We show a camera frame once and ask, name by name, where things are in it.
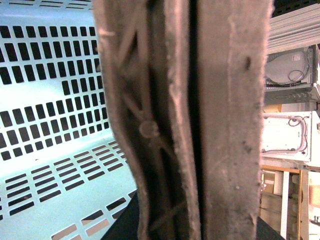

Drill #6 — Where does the brown basket handle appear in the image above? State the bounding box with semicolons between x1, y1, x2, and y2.
93;0;279;240

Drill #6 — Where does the light blue plastic basket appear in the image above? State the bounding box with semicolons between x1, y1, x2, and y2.
0;0;136;240

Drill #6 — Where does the white appliance back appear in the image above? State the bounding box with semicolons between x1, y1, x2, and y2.
261;45;320;167

